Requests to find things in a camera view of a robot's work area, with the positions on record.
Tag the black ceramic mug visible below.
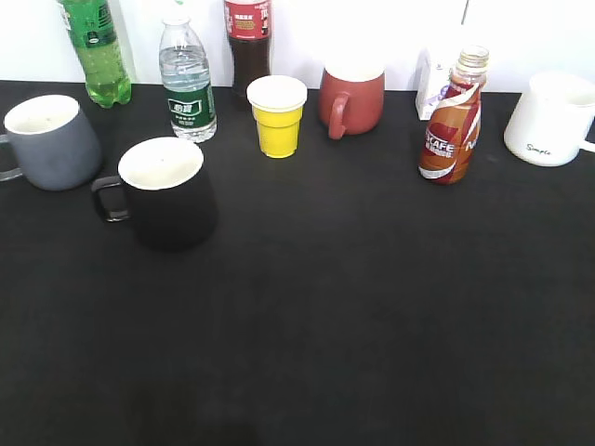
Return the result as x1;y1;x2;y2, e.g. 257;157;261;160
91;137;218;251

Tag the nescafe coffee bottle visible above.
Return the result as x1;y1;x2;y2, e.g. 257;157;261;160
418;45;489;185

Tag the red ceramic mug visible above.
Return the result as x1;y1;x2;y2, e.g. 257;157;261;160
318;63;385;140

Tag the green sprite bottle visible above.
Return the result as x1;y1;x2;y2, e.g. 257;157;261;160
57;1;131;109

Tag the grey ceramic mug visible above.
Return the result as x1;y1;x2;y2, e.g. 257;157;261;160
1;94;103;191

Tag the white ceramic mug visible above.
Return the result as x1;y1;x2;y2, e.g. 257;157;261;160
503;71;594;167

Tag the yellow plastic cup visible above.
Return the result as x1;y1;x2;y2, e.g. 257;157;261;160
246;75;308;159

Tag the clear water bottle green label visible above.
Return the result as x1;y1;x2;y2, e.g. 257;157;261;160
159;17;217;143

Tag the white purple milk carton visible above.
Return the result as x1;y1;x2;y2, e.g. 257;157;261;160
415;46;457;121

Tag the cola bottle red label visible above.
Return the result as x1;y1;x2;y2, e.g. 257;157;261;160
223;0;273;108

